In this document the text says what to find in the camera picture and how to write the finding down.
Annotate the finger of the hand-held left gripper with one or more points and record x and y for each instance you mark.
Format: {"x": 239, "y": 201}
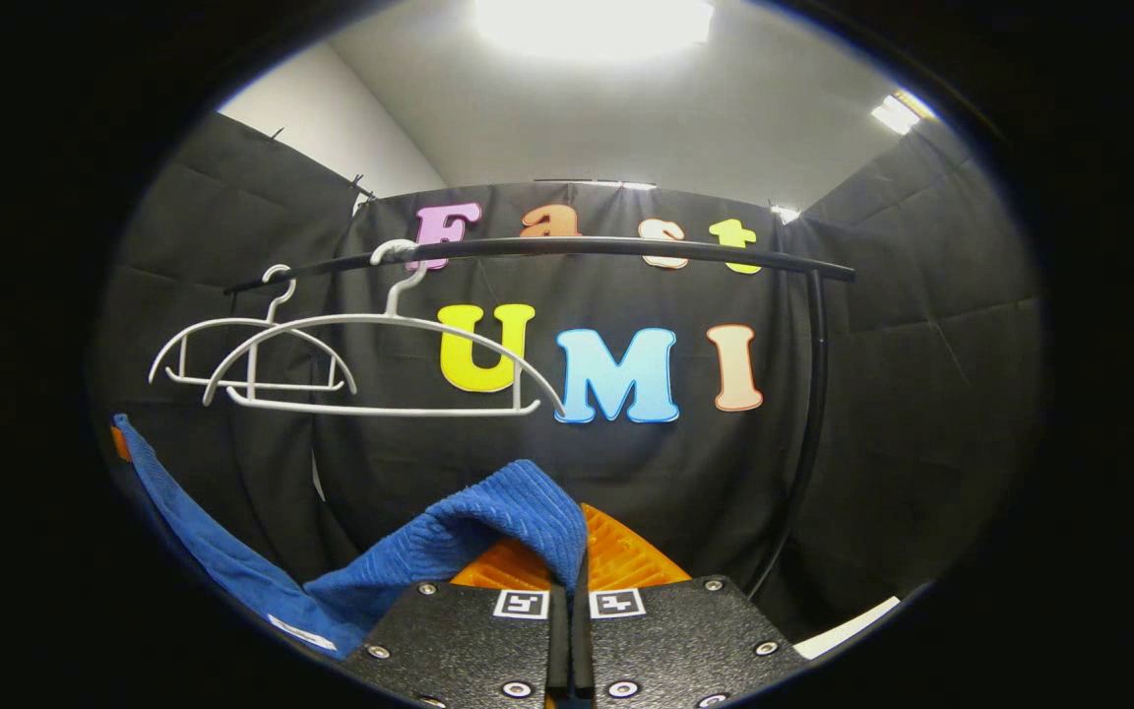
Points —
{"x": 121, "y": 443}

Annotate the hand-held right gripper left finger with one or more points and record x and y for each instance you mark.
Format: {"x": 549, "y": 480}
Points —
{"x": 469, "y": 640}

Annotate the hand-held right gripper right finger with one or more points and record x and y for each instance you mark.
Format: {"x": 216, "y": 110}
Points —
{"x": 675, "y": 640}

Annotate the white plastic hanger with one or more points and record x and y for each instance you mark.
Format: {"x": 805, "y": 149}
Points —
{"x": 277, "y": 305}
{"x": 380, "y": 411}

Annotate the black metal clothes rack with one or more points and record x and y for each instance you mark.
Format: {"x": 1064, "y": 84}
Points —
{"x": 626, "y": 244}

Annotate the black backdrop cloth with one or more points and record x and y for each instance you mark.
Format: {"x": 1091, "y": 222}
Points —
{"x": 921, "y": 394}

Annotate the large ceiling light panel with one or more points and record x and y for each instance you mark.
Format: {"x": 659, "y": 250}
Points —
{"x": 592, "y": 25}

